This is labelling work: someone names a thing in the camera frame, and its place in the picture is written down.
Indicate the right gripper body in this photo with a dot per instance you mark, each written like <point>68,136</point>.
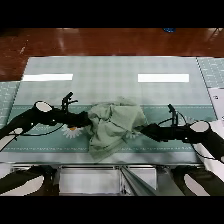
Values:
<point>154,132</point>

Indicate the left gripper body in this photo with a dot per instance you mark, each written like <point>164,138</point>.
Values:
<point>79,119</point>

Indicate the pale green shirt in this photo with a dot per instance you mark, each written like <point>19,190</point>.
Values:
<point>113,125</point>

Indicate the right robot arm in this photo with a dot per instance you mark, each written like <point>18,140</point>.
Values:
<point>203,133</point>

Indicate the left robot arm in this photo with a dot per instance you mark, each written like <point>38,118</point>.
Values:
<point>30,118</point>

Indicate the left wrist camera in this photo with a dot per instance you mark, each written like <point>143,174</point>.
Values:
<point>67,101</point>

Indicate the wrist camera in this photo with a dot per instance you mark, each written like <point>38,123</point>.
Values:
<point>67,101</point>
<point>172,115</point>

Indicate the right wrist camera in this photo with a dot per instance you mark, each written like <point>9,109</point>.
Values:
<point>172,115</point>

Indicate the silver frame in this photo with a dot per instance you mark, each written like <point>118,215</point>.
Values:
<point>110,178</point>

